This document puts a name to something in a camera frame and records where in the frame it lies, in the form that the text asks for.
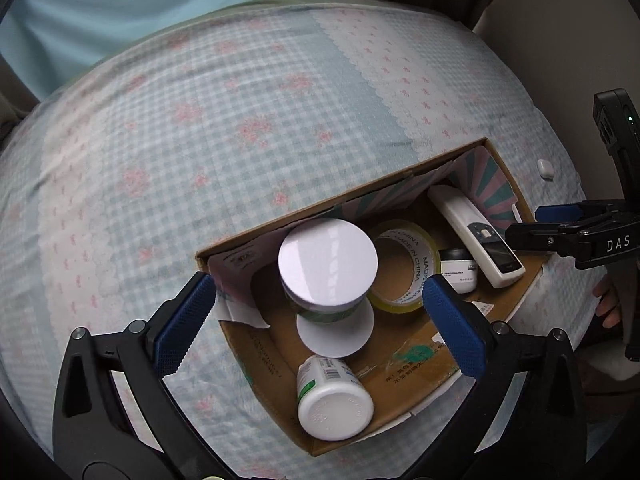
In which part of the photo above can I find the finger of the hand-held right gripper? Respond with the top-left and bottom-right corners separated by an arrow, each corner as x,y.
534,201 -> 585,224
504,217 -> 582,257

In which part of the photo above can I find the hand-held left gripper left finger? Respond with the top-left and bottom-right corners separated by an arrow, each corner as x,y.
52,271 -> 236,480

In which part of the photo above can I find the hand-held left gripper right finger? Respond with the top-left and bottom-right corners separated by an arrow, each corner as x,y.
407,274 -> 587,480

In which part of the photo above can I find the small black-lidded jar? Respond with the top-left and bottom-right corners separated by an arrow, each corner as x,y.
438,247 -> 482,295

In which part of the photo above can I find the patterned cardboard box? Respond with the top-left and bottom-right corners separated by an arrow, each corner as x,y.
195,137 -> 546,457

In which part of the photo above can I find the yellow tape roll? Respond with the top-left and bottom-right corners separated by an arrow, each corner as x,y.
367,220 -> 442,314

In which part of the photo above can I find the white-lidded jar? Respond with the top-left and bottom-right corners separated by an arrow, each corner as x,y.
296,299 -> 376,360
277,218 -> 379,322

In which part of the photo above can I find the white pill bottle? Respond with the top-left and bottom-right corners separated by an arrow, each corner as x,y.
296,354 -> 375,442

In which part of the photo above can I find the person's right hand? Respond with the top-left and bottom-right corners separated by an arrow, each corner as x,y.
592,276 -> 624,330

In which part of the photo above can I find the checked floral bed sheet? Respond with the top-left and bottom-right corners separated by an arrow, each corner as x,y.
0,0 -> 596,480

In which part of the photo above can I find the light blue cloth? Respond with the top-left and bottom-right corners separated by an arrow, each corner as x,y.
0,0 -> 351,103

